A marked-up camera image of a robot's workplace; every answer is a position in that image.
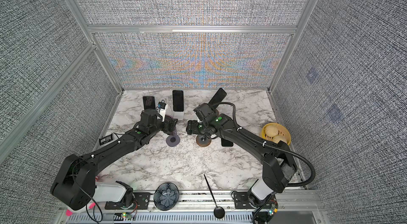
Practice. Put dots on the purple round-base phone stand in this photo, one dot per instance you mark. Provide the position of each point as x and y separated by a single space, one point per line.
173 140

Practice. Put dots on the wood-base grey stand, centre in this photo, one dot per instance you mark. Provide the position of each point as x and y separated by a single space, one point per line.
203 141

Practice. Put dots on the small black label box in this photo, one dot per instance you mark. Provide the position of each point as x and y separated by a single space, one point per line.
106 139

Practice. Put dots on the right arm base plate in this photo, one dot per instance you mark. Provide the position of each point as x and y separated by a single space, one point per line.
241 200

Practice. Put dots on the bamboo steamer basket with buns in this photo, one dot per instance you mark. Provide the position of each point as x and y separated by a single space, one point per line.
275 132

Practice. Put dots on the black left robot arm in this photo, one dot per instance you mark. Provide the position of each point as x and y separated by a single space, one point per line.
93 163

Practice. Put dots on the black long-handled spoon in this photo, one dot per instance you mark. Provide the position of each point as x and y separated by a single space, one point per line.
219 212

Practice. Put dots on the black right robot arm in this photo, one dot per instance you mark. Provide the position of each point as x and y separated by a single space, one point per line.
278 164

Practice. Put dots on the white phone stand, middle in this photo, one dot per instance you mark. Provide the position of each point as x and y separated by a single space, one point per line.
178 115

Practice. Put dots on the left wrist camera, white mount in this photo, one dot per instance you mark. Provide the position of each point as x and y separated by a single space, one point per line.
162 108

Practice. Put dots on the green-lit circuit board, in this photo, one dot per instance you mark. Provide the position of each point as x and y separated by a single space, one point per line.
127 216
272 211

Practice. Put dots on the aluminium front rail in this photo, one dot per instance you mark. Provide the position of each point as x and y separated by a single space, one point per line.
197 206

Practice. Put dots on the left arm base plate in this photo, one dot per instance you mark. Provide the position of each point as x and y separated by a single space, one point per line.
138 200

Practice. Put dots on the teal-edged phone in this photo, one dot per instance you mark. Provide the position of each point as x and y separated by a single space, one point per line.
178 100

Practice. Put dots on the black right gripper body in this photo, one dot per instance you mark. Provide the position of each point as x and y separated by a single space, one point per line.
195 127

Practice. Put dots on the green-lit circuit board, left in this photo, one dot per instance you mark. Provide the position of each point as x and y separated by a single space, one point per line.
127 216

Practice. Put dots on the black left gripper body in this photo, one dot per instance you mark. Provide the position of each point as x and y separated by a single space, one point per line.
166 127

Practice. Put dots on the pink striped plush toy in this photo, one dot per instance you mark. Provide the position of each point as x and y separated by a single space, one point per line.
92 205

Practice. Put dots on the green-lit circuit board, right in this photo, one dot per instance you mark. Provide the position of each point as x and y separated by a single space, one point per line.
272 211

